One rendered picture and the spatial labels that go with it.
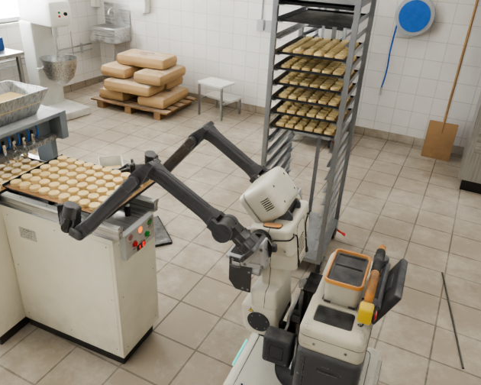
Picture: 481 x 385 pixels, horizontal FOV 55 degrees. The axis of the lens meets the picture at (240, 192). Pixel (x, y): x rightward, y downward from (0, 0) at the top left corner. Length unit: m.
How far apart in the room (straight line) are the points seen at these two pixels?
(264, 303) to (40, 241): 1.17
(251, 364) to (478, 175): 3.28
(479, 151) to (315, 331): 3.36
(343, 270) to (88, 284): 1.25
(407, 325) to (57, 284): 2.08
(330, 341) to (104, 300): 1.17
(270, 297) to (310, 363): 0.30
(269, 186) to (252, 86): 4.72
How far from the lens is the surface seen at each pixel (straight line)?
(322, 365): 1.90
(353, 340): 1.79
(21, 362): 2.91
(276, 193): 1.74
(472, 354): 3.16
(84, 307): 2.59
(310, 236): 3.50
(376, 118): 5.96
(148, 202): 2.35
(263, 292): 1.99
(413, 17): 5.54
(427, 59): 5.72
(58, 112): 2.77
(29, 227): 2.53
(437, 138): 5.64
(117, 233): 2.15
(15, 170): 2.75
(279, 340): 2.00
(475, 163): 4.92
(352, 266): 1.96
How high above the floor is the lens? 2.05
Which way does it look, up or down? 28 degrees down
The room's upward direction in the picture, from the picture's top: 3 degrees clockwise
